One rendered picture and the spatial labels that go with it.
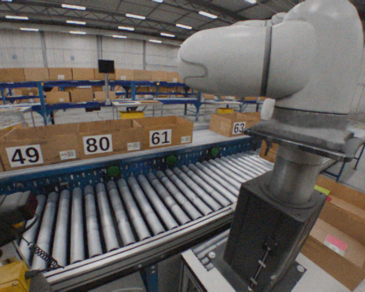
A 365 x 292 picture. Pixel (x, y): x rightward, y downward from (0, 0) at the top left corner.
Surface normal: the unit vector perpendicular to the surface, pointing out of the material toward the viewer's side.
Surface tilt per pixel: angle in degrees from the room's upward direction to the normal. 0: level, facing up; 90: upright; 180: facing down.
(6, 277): 0
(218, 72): 114
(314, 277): 0
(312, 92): 96
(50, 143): 90
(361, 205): 89
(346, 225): 89
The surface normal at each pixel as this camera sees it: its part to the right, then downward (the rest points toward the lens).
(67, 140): 0.51, 0.32
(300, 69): -0.50, 0.33
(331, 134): -0.02, -0.84
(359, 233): -0.87, 0.12
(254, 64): -0.32, 0.47
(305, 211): 0.05, -0.94
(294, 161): -0.71, 0.21
